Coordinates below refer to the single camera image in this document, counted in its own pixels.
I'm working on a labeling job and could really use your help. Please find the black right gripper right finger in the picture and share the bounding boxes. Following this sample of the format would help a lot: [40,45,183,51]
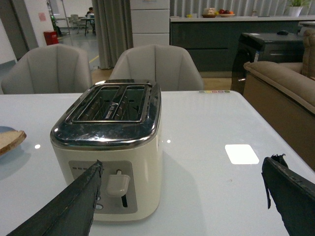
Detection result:
[261,154,315,236]

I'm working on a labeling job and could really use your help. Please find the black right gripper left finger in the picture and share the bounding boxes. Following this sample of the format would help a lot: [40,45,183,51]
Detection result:
[9,160,103,236]

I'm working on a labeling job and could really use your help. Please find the bread slice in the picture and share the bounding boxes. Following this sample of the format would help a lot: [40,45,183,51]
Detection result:
[0,130,27,156]

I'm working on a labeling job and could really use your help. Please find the light blue plate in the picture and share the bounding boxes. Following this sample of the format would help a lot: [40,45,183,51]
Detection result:
[0,125,20,158]

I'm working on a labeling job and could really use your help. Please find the fruit plate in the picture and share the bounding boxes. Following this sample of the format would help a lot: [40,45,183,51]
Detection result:
[218,9,235,17]

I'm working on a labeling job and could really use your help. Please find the cream and chrome toaster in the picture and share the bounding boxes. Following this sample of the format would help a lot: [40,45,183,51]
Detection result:
[50,79,163,222]

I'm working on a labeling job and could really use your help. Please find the beige sofa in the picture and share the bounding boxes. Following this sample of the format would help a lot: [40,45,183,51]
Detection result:
[243,29,315,169]

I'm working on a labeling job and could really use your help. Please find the left grey chair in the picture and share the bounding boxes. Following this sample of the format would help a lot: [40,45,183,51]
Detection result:
[1,44,92,94]

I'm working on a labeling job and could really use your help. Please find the grey chair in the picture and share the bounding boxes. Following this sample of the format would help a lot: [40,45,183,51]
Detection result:
[1,44,92,94]
[109,44,204,91]

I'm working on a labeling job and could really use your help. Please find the black glossy cabinet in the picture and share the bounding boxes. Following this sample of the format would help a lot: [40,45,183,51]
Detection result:
[231,33,304,94]

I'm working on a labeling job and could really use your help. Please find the black computer mouse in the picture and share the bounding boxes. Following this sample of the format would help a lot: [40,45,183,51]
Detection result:
[277,30,289,35]

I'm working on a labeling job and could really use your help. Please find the dark grey kitchen counter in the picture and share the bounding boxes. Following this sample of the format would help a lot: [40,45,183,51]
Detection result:
[170,15,315,72]

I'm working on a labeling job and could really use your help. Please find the right grey chair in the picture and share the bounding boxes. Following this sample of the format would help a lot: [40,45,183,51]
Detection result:
[109,44,204,91]

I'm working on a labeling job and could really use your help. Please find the red bin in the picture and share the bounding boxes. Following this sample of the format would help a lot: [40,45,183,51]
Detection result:
[43,30,59,46]

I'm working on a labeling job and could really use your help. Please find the white potted plant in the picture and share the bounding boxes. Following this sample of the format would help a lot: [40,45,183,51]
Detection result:
[286,0,312,17]

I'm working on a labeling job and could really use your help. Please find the background table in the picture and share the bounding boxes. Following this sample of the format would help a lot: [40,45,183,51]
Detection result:
[79,17,95,36]

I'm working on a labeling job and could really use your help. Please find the grey curtain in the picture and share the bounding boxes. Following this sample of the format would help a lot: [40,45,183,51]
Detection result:
[92,0,133,69]

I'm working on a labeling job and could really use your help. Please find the seated person in background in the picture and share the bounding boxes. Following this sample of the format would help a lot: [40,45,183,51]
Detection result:
[85,7,96,34]

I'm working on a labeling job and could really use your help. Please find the wooden bowl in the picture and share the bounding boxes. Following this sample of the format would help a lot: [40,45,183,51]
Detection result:
[202,8,217,18]

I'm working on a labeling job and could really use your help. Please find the white drawer cabinet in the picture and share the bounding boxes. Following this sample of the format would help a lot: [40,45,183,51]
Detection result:
[130,0,170,47]

